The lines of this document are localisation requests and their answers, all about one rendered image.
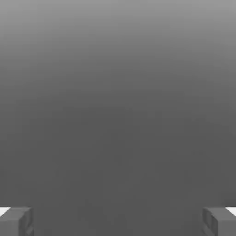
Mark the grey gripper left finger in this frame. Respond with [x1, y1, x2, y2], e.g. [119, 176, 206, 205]
[0, 206, 35, 236]

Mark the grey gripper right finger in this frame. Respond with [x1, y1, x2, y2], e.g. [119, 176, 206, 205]
[202, 206, 236, 236]

